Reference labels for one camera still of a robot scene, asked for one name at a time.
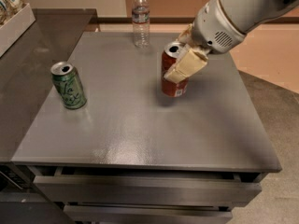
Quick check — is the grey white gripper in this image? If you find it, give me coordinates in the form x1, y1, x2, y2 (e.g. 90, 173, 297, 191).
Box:
164, 0, 246, 84

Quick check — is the red coke can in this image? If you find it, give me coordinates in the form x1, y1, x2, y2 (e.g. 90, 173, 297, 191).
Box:
161, 41, 189, 97

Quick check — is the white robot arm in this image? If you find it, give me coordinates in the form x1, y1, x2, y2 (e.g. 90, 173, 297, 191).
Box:
164, 0, 299, 84

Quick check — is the clear plastic water bottle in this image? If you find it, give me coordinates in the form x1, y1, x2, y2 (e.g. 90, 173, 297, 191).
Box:
131, 0, 150, 48

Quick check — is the green LaCroix can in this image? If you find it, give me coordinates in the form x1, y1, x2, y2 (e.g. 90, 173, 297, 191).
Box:
50, 62, 87, 109

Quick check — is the upper steel drawer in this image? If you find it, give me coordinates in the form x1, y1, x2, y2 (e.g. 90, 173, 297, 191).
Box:
34, 168, 262, 206

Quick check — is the steel drawer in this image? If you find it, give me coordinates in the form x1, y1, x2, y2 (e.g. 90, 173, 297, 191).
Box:
64, 205, 233, 224
34, 168, 262, 206

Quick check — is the white snack box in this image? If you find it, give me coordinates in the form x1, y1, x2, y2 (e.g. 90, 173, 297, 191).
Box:
0, 4, 36, 57

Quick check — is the lower steel drawer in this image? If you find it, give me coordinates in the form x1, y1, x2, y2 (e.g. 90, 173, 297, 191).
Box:
64, 205, 233, 224

